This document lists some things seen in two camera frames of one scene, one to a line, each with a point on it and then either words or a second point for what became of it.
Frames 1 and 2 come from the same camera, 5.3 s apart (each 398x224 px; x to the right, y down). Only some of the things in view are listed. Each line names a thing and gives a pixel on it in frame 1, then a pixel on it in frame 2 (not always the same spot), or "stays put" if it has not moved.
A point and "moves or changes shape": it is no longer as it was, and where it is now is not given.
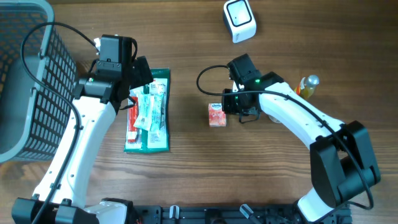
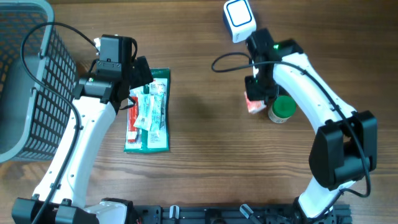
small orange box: (217, 117) moves or changes shape
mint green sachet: (150, 111) stays put
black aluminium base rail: (232, 214) stays put
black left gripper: (141, 72) stays put
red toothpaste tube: (133, 134) stays put
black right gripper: (228, 107) to (253, 94)
